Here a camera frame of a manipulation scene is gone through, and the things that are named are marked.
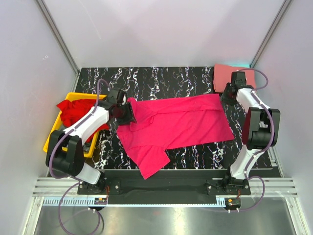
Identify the magenta pink t shirt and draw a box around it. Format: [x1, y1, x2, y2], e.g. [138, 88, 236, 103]
[117, 94, 234, 180]

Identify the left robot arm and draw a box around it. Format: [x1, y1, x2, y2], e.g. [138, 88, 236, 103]
[45, 88, 136, 194]

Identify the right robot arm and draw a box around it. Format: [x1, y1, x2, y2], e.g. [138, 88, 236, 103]
[221, 68, 281, 194]

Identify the folded teal t shirt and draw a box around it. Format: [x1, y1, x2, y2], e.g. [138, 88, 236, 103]
[228, 62, 250, 68]

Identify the folded salmon pink t shirt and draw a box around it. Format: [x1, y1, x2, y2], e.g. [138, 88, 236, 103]
[213, 64, 256, 93]

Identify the red t shirt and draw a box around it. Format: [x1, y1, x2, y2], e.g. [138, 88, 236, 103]
[56, 99, 96, 128]

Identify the grey t shirt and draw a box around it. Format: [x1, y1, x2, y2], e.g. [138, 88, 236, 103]
[61, 126, 99, 157]

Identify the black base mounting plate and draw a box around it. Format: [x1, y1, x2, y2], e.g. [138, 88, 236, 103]
[77, 168, 281, 205]

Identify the right aluminium frame post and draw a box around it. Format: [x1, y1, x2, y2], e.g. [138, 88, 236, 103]
[249, 0, 293, 68]

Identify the aluminium frame post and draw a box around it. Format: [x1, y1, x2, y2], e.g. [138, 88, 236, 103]
[249, 0, 293, 68]
[35, 0, 80, 76]

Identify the left aluminium frame post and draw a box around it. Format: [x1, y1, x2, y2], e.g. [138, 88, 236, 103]
[35, 0, 80, 76]

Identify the aluminium rail profile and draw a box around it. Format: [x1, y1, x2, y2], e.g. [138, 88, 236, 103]
[32, 177, 298, 208]

